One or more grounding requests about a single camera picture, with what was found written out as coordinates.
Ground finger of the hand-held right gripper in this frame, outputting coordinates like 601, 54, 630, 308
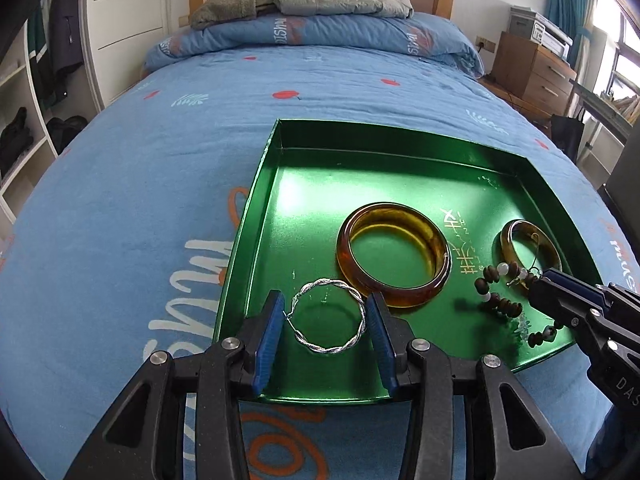
529, 280, 632, 361
542, 267, 640, 313

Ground folded blue duvet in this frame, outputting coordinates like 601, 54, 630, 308
144, 11, 485, 78

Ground large twisted silver bangle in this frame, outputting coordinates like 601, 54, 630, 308
284, 280, 368, 357

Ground wooden bead bracelet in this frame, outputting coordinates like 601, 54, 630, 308
472, 262, 561, 348

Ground wooden nightstand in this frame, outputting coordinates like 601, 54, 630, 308
492, 31, 576, 111

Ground grey desk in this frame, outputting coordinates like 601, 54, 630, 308
570, 77, 640, 141

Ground blue printed bed quilt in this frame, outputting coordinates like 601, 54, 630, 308
0, 42, 640, 480

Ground thin brown bangle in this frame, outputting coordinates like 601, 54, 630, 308
500, 219, 563, 297

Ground low wooden table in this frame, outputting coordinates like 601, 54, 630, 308
477, 77, 551, 121

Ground white wardrobe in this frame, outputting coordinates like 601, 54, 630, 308
0, 0, 191, 221

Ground olive fleece garment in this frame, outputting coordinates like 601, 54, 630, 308
191, 0, 277, 31

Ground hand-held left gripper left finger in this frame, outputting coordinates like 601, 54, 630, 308
65, 290, 286, 480

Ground hanging dark jacket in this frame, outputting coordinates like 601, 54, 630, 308
47, 0, 86, 106

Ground hanging green white jacket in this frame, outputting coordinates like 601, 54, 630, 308
26, 7, 51, 108

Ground black board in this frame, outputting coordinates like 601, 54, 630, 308
602, 130, 640, 241

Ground black tote bag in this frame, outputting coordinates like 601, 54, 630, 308
550, 114, 586, 161

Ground white printer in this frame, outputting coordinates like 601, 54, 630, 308
509, 6, 573, 56

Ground thick amber bangle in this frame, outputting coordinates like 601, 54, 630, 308
336, 202, 452, 309

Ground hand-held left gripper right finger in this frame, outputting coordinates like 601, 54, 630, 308
365, 291, 573, 480

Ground green metal tray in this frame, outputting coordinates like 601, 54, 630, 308
211, 119, 606, 405

